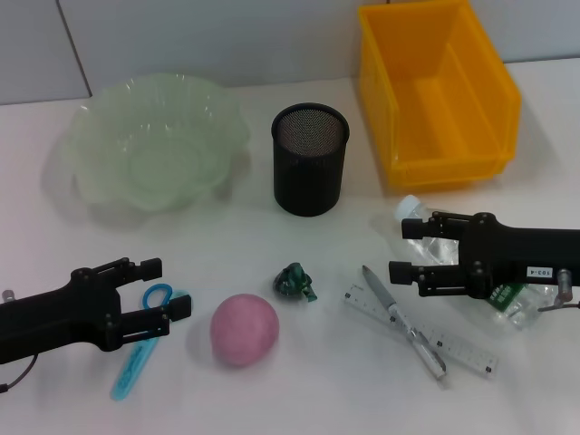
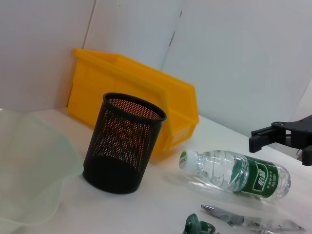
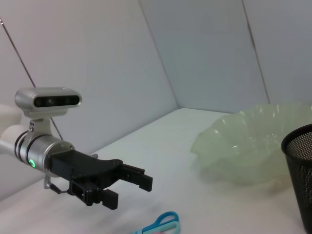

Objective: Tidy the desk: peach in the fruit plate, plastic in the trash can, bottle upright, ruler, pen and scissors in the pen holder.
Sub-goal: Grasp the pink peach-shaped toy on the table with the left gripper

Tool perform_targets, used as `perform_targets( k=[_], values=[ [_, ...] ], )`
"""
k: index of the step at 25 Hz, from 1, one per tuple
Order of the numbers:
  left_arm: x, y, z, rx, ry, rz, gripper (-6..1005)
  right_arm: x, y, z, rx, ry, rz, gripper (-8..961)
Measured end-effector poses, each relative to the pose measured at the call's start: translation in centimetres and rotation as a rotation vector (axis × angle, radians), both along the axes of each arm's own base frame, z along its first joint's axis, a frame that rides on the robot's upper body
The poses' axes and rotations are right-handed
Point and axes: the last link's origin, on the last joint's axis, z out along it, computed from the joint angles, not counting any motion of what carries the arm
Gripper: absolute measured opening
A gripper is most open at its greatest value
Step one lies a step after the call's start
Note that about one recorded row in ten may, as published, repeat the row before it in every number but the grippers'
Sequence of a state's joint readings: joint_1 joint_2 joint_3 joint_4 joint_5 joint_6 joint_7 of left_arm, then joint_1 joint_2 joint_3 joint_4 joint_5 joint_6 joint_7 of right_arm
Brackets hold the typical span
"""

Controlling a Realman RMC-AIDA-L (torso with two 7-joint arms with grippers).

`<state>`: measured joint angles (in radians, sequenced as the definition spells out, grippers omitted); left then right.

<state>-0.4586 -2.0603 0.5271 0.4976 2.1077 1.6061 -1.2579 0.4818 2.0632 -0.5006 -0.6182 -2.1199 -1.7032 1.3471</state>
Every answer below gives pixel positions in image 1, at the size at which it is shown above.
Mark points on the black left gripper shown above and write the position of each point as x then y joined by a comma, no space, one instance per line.
54,317

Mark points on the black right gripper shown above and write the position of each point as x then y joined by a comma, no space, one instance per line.
512,256

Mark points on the clear water bottle green label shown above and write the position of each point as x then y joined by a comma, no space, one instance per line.
410,208

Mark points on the pink peach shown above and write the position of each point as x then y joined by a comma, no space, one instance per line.
244,331

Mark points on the green plastic wrapper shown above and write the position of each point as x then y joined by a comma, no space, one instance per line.
292,283

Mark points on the blue and teal scissors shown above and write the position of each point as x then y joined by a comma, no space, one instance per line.
131,367

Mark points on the clear silver ballpoint pen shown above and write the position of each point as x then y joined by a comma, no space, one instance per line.
383,294

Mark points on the clear plastic ruler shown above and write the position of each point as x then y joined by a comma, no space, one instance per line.
466,355

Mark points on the translucent green wavy fruit plate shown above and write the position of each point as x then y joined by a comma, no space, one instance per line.
149,149

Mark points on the black mesh pen holder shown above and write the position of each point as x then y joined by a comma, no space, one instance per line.
308,181

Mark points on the yellow plastic storage bin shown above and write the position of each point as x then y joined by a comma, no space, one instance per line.
453,113

